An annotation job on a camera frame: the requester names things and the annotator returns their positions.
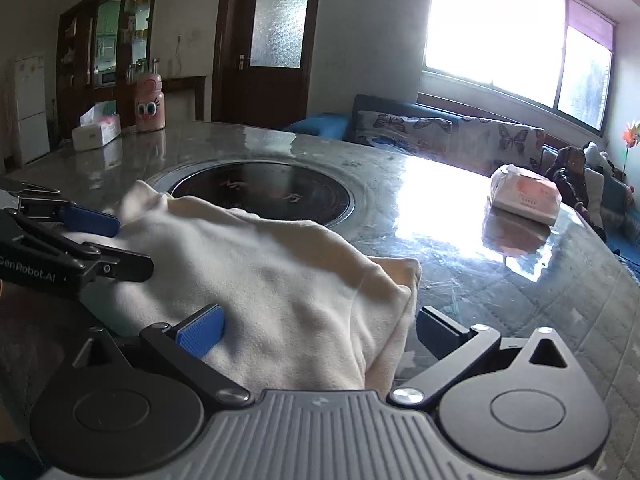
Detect cream garment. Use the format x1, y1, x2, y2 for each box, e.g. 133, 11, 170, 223
80, 182, 421, 393

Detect white refrigerator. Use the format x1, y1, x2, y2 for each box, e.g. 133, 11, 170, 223
12, 54, 50, 167

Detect white tissue box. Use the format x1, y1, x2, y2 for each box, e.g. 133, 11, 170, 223
72, 101, 122, 152

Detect pink cartoon thermos bottle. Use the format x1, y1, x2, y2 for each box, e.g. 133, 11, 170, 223
134, 74, 166, 132

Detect dark wooden display cabinet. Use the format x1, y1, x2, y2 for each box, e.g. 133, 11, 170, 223
55, 0, 218, 138

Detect round black induction cooktop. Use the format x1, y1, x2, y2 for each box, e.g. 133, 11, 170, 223
148, 157, 370, 232

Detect pink white tissue pack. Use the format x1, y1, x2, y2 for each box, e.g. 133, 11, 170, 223
489, 164, 562, 226

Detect blue sofa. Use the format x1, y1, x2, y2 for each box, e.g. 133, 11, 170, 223
282, 93, 640, 271

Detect child in dark jacket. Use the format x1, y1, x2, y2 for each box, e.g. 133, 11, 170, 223
544, 146, 606, 242

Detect white plush toy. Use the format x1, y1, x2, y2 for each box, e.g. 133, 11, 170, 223
582, 142, 611, 174

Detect right butterfly print cushion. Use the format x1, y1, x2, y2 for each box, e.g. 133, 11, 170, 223
447, 117, 546, 177

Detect butterfly print cushion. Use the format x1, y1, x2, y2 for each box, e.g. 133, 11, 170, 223
354, 110, 454, 156
447, 117, 546, 177

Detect left butterfly print cushion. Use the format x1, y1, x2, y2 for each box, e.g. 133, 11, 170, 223
354, 110, 454, 156

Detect dark wooden glass door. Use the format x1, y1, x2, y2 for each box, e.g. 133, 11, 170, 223
212, 0, 319, 130

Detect large window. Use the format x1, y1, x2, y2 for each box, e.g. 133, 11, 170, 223
424, 0, 616, 131

